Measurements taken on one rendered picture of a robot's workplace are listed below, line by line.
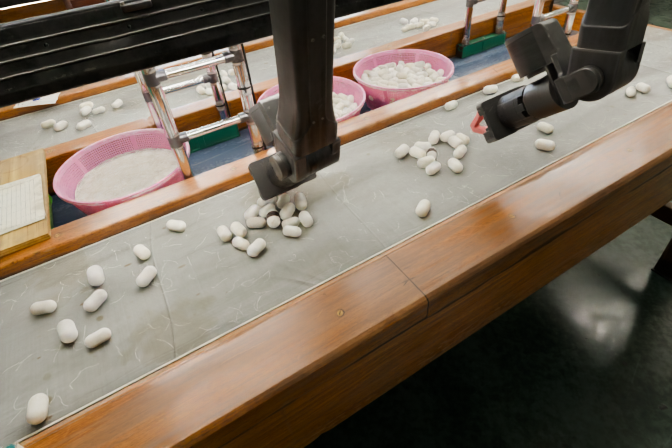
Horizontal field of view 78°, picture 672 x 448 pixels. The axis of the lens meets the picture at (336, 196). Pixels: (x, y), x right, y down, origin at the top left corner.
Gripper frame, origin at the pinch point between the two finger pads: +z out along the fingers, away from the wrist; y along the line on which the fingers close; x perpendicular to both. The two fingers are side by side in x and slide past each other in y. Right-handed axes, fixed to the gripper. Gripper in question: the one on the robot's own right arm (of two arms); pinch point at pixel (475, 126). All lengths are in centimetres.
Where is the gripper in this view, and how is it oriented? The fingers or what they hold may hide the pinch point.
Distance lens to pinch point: 81.5
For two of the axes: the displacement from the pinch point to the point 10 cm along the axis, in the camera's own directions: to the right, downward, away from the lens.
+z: -3.3, 1.1, 9.4
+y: -8.6, 3.9, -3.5
